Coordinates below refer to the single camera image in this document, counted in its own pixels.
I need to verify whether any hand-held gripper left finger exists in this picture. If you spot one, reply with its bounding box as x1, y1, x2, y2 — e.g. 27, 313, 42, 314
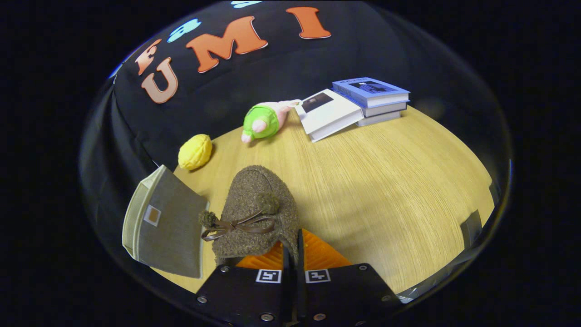
195, 241, 291, 325

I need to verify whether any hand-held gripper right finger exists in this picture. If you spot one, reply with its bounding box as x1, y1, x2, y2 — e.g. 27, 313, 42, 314
297, 228, 402, 325

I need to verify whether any beige fabric storage box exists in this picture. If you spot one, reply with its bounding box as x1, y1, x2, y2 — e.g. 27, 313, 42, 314
122, 164, 209, 279

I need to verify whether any brown fuzzy shoe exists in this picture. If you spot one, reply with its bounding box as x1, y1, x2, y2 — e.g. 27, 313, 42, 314
199, 165, 300, 266

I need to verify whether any yellow round plush toy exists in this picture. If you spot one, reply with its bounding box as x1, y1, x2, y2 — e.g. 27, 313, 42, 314
177, 134, 213, 171

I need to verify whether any green and pink plush toy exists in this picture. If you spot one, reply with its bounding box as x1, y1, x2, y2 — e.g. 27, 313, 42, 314
241, 99, 302, 144

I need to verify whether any grey book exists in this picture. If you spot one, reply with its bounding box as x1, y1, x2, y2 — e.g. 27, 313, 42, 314
361, 101, 408, 118
356, 110, 402, 127

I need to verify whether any white book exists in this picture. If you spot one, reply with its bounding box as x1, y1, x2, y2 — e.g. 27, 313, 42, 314
294, 89, 364, 143

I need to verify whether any blue book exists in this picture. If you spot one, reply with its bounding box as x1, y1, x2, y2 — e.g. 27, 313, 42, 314
331, 77, 410, 109

